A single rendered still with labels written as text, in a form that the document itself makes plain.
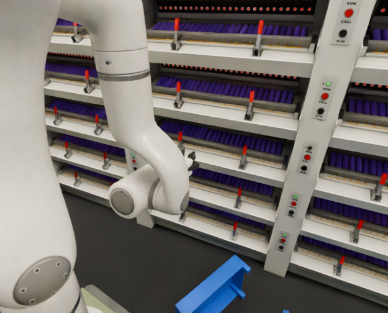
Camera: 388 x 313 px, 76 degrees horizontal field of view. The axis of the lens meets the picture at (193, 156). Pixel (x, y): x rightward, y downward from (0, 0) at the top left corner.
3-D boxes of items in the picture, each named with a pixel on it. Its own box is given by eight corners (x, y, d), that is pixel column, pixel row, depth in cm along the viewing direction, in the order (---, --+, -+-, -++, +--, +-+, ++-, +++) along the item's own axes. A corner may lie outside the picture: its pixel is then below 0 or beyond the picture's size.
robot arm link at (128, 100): (194, 68, 43) (195, 201, 59) (119, 62, 48) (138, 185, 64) (169, 81, 36) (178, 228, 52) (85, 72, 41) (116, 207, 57)
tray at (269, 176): (283, 188, 91) (287, 174, 84) (144, 153, 112) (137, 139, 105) (292, 148, 102) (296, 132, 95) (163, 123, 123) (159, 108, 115)
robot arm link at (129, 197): (174, 167, 59) (141, 159, 62) (142, 190, 48) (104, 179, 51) (172, 198, 62) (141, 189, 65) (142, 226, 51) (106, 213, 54)
